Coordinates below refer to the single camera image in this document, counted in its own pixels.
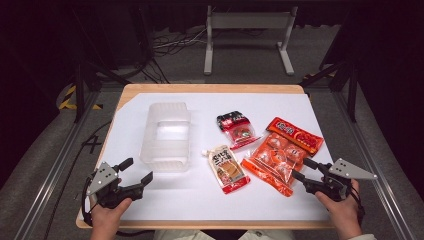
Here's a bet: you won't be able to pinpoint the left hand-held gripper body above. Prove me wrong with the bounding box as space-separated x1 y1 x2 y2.
85 161 145 210

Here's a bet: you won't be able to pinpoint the black stand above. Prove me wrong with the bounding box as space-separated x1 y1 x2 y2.
298 59 360 123
71 59 132 124

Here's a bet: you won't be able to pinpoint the person's light trousers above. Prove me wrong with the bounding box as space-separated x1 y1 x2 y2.
153 229 296 240

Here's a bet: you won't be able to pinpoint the person's right hand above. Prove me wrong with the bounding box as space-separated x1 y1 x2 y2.
314 179 364 240

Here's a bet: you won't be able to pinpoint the white table mat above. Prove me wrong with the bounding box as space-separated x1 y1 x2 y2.
96 92 334 222

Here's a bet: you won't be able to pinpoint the grey metal stand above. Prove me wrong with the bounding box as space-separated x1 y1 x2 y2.
203 4 299 76

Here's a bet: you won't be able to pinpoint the black floor cable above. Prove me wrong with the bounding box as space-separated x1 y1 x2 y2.
43 121 113 240

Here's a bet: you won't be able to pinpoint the person's left hand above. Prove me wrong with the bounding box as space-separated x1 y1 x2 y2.
89 197 133 234

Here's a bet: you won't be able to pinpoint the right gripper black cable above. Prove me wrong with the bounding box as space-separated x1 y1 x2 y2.
349 184 366 225

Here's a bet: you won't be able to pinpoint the bundle of floor cables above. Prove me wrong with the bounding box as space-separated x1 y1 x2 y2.
151 26 209 58

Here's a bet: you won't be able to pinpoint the aluminium rail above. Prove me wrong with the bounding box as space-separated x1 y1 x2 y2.
13 89 101 240
333 89 416 240

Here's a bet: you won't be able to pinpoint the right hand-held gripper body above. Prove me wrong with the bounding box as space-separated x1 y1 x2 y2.
304 158 379 203

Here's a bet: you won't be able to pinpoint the beige sauce pouch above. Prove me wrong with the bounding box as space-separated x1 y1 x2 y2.
201 144 252 195

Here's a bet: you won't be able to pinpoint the large orange snack packet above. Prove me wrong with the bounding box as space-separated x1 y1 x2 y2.
240 116 325 198

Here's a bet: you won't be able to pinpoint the clear plastic container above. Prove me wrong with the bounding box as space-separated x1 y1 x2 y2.
139 101 192 173

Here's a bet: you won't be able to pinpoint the small black and red packet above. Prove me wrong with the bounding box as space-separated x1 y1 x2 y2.
216 110 262 151

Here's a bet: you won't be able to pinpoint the yellow and black floor tape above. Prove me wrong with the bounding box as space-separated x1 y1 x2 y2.
58 84 104 111

